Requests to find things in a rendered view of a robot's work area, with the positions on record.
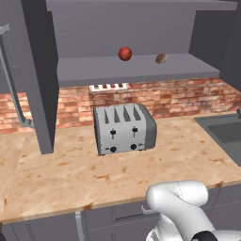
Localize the grey open cabinet door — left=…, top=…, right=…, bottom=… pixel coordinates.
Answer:
left=187, top=0, right=241, bottom=92
left=20, top=0, right=61, bottom=155

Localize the grey base cabinet front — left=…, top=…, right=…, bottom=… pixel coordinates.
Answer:
left=205, top=184, right=241, bottom=232

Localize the grey base cabinet door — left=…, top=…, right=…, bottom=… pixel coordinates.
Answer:
left=0, top=212, right=80, bottom=241

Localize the silver four-slot toaster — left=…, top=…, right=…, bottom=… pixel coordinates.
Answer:
left=92, top=103, right=158, bottom=157

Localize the grey drawer front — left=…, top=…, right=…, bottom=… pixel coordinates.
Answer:
left=111, top=201, right=158, bottom=222

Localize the grey sink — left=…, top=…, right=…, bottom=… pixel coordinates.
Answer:
left=193, top=113, right=241, bottom=168

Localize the white wall outlet strip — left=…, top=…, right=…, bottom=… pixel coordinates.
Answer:
left=88, top=82, right=131, bottom=93

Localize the grey wall cabinet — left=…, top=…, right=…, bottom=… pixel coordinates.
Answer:
left=45, top=0, right=239, bottom=88

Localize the grey drawer handle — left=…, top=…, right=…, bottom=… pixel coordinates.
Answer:
left=139, top=204, right=159, bottom=217

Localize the grey base cabinet handle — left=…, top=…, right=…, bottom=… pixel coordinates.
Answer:
left=74, top=211, right=87, bottom=241

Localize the grey cabinet door handle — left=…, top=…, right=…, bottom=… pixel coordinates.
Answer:
left=0, top=24, right=35, bottom=129

